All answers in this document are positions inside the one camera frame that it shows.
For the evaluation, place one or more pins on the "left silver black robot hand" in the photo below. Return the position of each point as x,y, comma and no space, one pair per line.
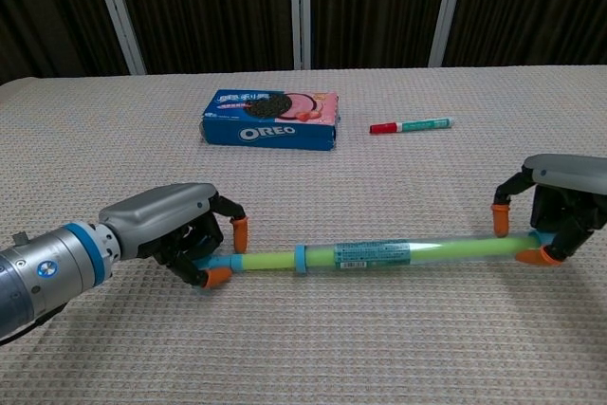
161,215

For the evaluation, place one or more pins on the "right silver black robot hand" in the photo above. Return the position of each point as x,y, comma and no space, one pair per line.
569,177

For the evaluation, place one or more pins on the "green blue toy syringe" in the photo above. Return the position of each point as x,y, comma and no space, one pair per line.
370,253

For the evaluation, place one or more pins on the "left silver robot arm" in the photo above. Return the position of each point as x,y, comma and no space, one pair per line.
47,272

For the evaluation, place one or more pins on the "blue pink Oreo box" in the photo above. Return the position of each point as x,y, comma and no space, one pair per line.
270,132

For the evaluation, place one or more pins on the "red capped marker pen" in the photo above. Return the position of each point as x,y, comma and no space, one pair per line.
412,125

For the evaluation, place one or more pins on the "dark partition curtain panel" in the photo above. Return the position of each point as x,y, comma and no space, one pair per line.
374,6
536,6
204,6
52,11

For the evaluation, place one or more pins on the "beige woven tablecloth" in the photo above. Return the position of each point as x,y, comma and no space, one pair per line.
303,338

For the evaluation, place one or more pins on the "white partition frame post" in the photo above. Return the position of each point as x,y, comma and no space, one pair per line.
299,6
116,11
448,6

